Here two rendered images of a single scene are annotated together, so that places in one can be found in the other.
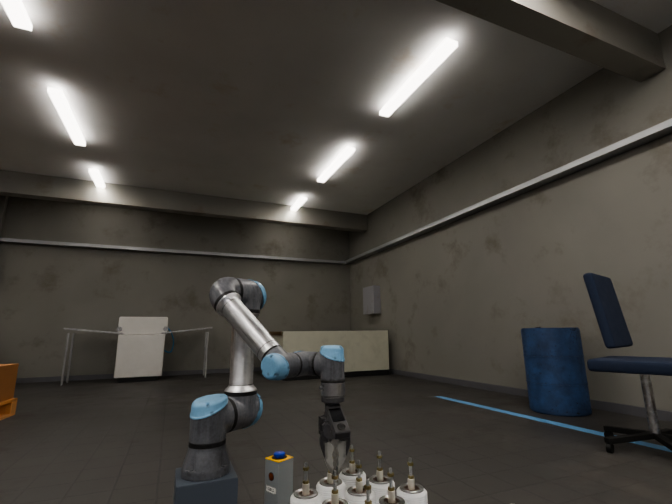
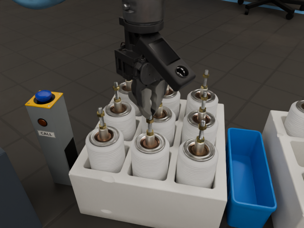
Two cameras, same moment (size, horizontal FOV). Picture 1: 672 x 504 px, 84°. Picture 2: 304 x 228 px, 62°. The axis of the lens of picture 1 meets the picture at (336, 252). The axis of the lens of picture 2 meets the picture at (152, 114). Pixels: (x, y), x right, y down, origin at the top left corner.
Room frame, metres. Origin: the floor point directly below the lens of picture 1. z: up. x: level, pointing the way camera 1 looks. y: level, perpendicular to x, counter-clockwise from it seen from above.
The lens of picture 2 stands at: (0.82, 0.22, 0.68)
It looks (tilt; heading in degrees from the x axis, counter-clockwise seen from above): 37 degrees down; 332
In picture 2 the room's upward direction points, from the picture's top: straight up
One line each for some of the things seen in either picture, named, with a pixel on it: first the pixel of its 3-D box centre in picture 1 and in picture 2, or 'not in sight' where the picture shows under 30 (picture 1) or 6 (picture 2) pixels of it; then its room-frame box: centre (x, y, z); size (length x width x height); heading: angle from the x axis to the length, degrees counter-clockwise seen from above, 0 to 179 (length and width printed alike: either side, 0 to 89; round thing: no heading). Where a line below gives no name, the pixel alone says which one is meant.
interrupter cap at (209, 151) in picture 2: not in sight; (198, 149); (1.14, -0.08, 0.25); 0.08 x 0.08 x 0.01
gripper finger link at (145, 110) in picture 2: (327, 455); (137, 100); (1.23, 0.03, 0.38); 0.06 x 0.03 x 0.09; 15
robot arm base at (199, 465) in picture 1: (206, 455); not in sight; (1.34, 0.43, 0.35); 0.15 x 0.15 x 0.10
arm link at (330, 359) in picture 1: (331, 363); not in sight; (1.23, 0.02, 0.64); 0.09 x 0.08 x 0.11; 57
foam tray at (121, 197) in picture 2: not in sight; (157, 154); (1.31, -0.06, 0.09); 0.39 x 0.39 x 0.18; 50
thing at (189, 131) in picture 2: not in sight; (197, 143); (1.23, -0.15, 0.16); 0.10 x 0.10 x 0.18
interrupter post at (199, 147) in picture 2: not in sight; (199, 145); (1.14, -0.08, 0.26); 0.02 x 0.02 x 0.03
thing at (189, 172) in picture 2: not in sight; (194, 174); (1.14, -0.08, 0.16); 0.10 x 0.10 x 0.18
